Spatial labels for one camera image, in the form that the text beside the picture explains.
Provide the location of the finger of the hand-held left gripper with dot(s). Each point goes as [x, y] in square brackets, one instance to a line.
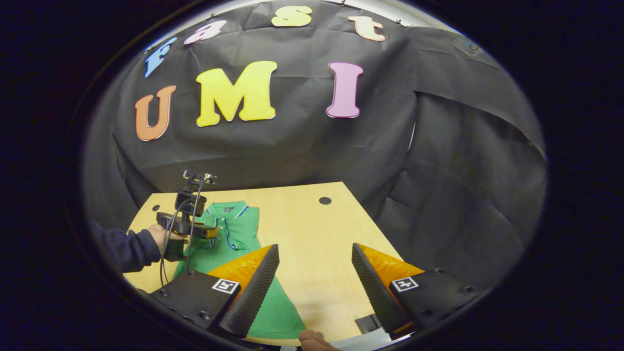
[207, 232]

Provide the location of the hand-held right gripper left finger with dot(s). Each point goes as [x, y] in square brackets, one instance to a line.
[253, 292]

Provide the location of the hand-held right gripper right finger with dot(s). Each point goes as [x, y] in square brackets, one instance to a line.
[375, 287]

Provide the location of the green T-shirt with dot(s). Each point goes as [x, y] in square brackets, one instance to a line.
[239, 229]

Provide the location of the square black table opening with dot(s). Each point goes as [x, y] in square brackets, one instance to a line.
[368, 324]

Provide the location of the black backdrop cloth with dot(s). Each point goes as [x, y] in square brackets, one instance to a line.
[317, 146]

